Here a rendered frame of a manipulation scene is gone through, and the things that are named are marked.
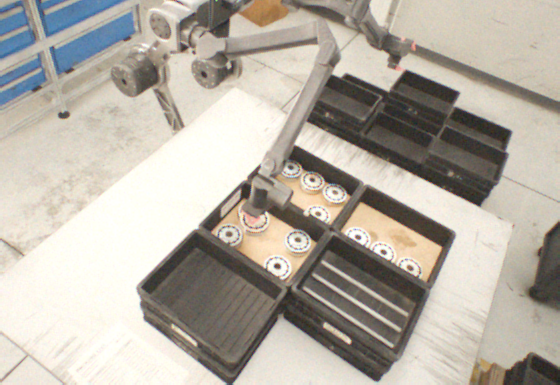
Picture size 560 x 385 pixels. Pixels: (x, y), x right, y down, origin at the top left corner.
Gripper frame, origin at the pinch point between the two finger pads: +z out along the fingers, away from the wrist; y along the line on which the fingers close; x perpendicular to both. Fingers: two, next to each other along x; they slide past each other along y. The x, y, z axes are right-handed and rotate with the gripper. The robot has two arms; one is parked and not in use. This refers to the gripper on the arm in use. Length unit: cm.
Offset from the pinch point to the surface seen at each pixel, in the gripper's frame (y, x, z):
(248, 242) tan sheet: 2.5, 2.5, 21.9
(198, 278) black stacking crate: -20.6, 7.2, 21.7
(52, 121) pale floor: 40, 194, 111
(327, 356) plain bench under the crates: -10, -44, 33
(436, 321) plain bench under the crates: 27, -71, 33
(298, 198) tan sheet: 33.2, -0.6, 22.5
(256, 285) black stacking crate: -10.7, -10.8, 19.8
